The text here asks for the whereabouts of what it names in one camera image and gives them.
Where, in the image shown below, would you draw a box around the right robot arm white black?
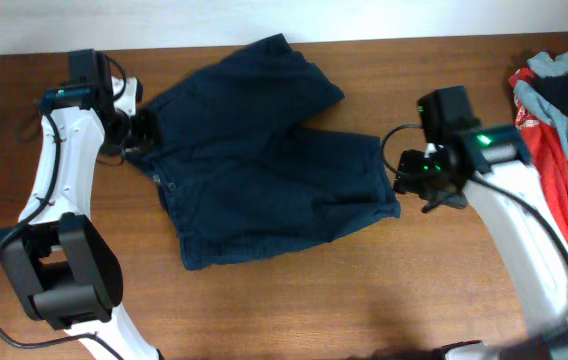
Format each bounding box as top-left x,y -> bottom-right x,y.
392,86 -> 568,360

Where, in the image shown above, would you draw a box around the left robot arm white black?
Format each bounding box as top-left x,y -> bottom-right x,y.
0,49 -> 162,359

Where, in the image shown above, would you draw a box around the navy blue shorts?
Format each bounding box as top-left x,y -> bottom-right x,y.
128,34 -> 401,270

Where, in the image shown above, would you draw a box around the red garment with white print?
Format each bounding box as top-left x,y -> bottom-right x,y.
508,67 -> 568,245

